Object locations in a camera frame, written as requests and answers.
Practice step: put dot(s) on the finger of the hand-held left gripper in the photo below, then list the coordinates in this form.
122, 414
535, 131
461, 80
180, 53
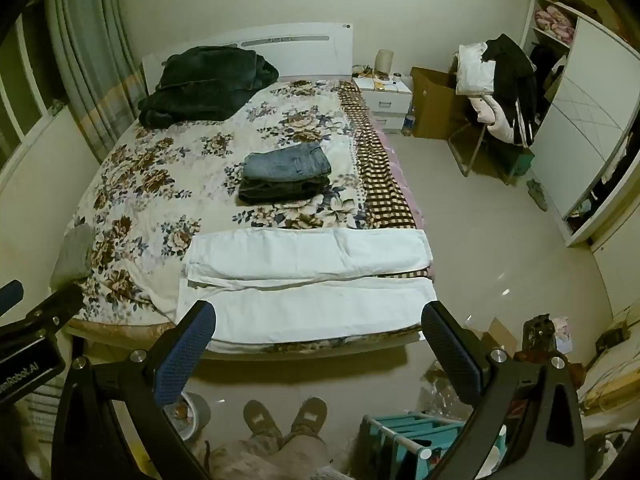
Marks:
47, 310
10, 296

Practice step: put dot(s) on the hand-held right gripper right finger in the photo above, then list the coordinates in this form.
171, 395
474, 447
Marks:
450, 355

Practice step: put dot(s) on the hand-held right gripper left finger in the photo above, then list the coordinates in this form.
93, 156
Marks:
187, 355

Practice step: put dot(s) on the white pants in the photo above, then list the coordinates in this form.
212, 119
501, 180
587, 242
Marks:
310, 305

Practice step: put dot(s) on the clear plastic bag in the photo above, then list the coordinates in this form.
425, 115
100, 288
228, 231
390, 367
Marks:
442, 390

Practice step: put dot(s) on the flat cardboard piece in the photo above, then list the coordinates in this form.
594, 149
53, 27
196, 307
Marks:
502, 335

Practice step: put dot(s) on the white bowl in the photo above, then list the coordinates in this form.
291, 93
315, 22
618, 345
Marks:
182, 417

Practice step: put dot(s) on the teal plastic rack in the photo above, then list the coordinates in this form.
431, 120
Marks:
410, 430

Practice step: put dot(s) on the dark brown device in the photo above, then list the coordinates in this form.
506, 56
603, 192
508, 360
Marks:
539, 335

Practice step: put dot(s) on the person's left shoe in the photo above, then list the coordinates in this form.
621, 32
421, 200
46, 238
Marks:
261, 419

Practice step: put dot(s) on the person's shoe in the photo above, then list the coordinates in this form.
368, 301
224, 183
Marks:
309, 416
261, 419

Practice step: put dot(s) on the person's legs and shoes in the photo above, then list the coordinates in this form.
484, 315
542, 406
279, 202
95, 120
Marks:
270, 457

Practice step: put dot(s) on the person's right shoe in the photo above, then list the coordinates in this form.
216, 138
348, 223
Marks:
309, 416

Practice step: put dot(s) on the floral bedspread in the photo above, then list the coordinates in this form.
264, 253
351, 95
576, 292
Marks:
165, 185

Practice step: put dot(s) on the brown checked blanket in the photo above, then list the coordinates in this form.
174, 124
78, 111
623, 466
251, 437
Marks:
382, 185

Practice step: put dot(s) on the grey slippers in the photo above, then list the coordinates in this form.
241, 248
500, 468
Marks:
539, 194

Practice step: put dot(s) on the folded dark jeans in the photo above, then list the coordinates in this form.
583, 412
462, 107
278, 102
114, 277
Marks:
280, 191

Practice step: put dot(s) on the teal box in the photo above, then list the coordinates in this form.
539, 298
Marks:
524, 162

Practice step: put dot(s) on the folded blue jeans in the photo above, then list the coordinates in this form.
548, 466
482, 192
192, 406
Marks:
290, 162

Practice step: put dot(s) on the pale pink garment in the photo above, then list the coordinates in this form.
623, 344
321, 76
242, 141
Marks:
495, 120

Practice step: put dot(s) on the cardboard box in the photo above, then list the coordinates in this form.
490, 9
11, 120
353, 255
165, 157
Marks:
435, 105

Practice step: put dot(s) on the striped curtain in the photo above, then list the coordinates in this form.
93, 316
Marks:
85, 50

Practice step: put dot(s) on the white nightstand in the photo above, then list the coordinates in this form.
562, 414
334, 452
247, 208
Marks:
387, 102

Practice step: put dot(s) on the white wardrobe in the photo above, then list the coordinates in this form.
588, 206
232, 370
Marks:
580, 125

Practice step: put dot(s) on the dark green blanket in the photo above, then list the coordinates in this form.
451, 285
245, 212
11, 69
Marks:
205, 85

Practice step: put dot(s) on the black jacket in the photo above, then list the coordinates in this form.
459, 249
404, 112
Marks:
515, 85

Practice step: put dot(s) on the white garment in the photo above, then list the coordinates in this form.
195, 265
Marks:
475, 72

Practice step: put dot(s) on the beige table lamp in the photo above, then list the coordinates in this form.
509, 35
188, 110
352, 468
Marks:
384, 62

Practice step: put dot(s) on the white bed headboard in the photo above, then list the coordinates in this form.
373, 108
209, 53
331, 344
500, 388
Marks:
300, 47

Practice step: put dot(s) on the pink bedding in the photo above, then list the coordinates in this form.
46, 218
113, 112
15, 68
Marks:
555, 20

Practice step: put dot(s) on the white window frame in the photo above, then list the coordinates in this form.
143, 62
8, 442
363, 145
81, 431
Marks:
20, 110

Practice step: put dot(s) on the metal frame chair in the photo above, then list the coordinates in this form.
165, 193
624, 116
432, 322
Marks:
462, 147

